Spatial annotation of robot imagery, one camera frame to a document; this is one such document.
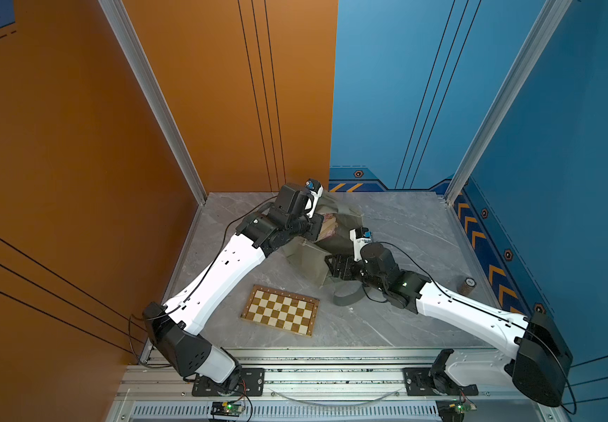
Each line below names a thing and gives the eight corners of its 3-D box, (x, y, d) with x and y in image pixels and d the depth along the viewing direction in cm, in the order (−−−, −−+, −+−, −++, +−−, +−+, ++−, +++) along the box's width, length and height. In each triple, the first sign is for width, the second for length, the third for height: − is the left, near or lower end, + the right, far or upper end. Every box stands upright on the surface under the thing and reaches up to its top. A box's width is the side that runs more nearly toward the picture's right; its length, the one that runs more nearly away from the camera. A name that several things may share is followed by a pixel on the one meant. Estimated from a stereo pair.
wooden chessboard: (241, 318, 87) (240, 315, 84) (254, 287, 94) (253, 284, 91) (312, 337, 83) (312, 334, 81) (320, 303, 90) (320, 300, 88)
